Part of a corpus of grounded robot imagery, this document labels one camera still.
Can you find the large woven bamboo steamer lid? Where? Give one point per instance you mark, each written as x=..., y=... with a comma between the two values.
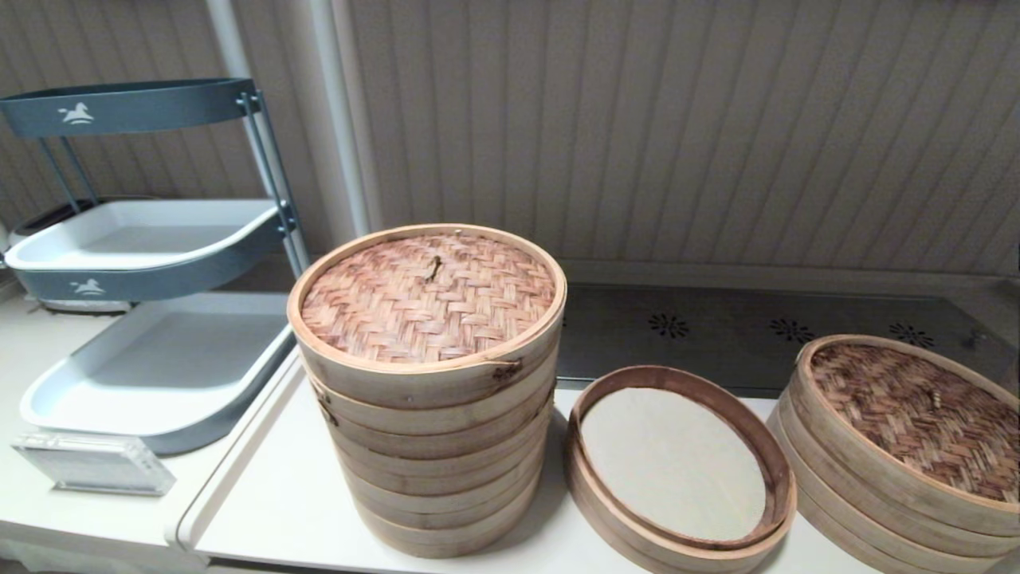
x=430, y=295

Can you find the large bamboo steamer basket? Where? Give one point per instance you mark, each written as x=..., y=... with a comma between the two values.
x=438, y=486
x=430, y=458
x=454, y=544
x=422, y=422
x=446, y=514

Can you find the dark-rimmed open bamboo steamer basket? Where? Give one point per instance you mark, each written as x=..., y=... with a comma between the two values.
x=661, y=376

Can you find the bamboo steamer with white liner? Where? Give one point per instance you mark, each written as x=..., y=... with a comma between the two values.
x=669, y=462

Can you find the light bamboo steamer basket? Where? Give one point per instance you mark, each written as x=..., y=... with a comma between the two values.
x=876, y=536
x=629, y=544

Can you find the dark woven bamboo steamer lid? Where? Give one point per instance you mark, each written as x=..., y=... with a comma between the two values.
x=876, y=506

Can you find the big white rack tray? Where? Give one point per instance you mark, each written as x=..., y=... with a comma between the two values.
x=159, y=359

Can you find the small white rack tray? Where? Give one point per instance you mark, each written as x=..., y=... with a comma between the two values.
x=143, y=239

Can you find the thin white pipe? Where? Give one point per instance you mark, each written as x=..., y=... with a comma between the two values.
x=227, y=40

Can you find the dark blue tiered rack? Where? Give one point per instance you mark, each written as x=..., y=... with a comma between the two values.
x=119, y=108

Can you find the white round appliance base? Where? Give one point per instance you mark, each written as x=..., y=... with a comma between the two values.
x=80, y=304

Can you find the clear acrylic sign holder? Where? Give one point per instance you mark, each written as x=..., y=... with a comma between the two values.
x=88, y=466

